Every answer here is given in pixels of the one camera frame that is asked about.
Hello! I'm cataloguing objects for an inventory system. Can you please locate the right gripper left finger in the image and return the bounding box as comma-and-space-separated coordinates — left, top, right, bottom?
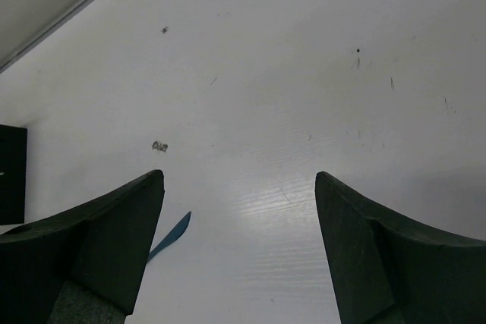
1, 170, 164, 323

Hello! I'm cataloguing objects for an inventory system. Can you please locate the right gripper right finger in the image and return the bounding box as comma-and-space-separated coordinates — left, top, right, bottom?
315, 171, 485, 323

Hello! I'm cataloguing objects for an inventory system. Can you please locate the blue plastic knife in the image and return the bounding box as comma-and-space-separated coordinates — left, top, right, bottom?
147, 212, 191, 263

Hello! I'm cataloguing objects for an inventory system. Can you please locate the black slotted utensil container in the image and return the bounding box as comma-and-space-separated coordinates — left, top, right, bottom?
0, 125, 27, 225

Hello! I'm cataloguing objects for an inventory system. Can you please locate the aluminium rail at back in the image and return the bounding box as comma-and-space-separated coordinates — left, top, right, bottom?
0, 0, 147, 74

